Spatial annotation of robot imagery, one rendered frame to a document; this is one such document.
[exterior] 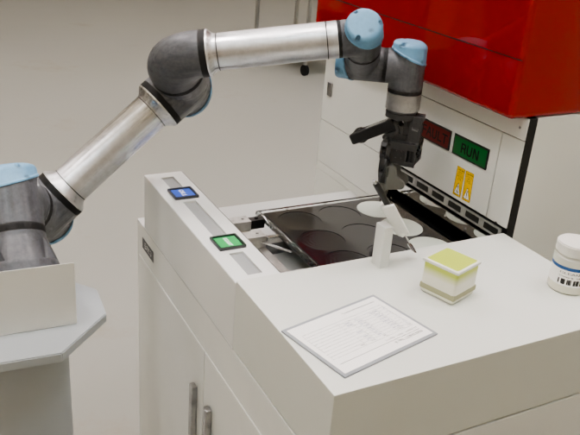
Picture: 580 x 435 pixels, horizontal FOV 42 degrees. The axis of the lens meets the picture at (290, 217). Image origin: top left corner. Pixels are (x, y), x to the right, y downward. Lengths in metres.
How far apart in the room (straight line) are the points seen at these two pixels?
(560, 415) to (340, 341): 0.47
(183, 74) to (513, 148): 0.69
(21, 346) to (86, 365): 1.36
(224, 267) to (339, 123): 0.89
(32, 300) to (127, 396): 1.23
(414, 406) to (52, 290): 0.69
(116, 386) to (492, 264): 1.56
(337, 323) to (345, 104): 1.02
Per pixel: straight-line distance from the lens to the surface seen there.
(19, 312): 1.47
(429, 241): 1.73
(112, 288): 3.26
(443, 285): 1.35
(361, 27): 1.50
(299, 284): 1.35
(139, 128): 1.64
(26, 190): 1.52
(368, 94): 2.05
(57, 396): 1.60
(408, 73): 1.64
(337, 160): 2.21
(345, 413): 1.12
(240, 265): 1.42
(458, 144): 1.75
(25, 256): 1.46
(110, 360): 2.82
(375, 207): 1.87
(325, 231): 1.71
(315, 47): 1.52
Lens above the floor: 1.62
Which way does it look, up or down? 24 degrees down
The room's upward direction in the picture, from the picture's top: 5 degrees clockwise
